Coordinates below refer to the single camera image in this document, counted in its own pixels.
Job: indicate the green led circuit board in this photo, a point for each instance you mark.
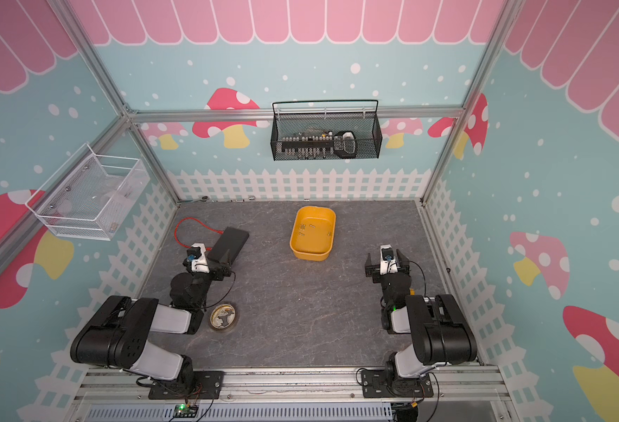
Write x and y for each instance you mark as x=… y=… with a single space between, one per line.
x=185 y=411

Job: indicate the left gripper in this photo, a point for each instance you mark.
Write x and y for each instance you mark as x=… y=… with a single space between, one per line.
x=226 y=267

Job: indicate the black power bank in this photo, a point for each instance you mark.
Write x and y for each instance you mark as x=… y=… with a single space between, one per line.
x=228 y=246

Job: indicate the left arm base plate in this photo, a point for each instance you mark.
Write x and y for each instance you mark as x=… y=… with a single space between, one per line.
x=198 y=384

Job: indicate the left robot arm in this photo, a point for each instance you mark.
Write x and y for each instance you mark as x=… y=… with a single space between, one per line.
x=117 y=335

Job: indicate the tape roll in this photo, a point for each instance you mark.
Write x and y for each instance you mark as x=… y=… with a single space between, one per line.
x=223 y=317

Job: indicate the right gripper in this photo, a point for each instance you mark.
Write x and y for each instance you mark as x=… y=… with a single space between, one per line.
x=371 y=268

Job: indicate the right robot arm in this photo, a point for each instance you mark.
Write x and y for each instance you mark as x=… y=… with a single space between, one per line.
x=440 y=333

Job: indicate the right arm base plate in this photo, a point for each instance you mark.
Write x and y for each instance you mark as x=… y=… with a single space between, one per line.
x=383 y=383

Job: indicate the yellow plastic storage box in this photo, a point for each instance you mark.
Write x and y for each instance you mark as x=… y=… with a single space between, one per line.
x=313 y=233

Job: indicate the white wire wall basket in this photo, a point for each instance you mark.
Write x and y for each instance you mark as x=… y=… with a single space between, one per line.
x=90 y=195

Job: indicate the black wire wall basket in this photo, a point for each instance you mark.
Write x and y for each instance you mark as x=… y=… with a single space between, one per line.
x=326 y=130

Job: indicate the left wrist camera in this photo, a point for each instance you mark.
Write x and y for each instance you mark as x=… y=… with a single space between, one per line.
x=196 y=260

